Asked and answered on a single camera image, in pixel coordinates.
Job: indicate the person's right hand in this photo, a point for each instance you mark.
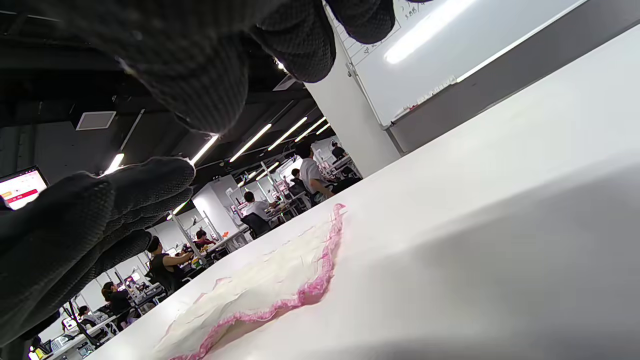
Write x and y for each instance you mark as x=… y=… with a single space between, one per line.
x=200 y=60

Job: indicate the person's left hand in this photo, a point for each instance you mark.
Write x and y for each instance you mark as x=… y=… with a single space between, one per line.
x=65 y=235

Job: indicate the white dish cloth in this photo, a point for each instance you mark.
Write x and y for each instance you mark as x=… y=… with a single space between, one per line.
x=260 y=285

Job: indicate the laptop with lit screen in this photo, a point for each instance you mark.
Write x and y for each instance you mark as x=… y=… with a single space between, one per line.
x=21 y=189

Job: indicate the row of ceiling strip lights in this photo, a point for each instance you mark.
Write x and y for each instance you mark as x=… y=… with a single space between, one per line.
x=250 y=142

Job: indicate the square ceiling vent panel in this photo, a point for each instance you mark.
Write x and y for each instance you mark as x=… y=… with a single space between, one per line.
x=95 y=120

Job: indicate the black office chair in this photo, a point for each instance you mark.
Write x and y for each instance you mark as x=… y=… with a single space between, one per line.
x=257 y=226

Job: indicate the whiteboard on metal stand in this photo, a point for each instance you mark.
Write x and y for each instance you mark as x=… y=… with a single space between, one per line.
x=470 y=40

